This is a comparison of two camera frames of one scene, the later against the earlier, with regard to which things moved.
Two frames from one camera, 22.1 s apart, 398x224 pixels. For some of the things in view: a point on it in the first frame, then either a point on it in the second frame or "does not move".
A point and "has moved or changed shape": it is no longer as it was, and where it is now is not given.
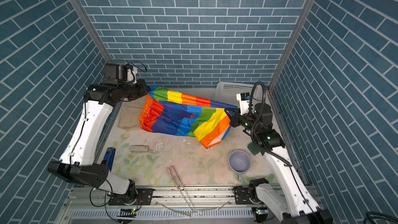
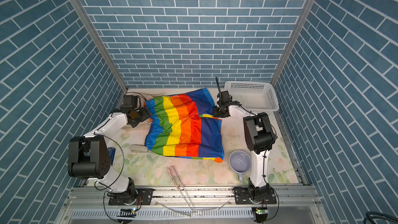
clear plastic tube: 139,148 does not move
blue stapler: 109,156 does not move
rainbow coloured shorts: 179,113 has moved or changed shape
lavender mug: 240,162 does not move
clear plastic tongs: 192,208 does not move
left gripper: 143,91 → 145,113
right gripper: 235,117 → 215,113
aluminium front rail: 179,197 does not move
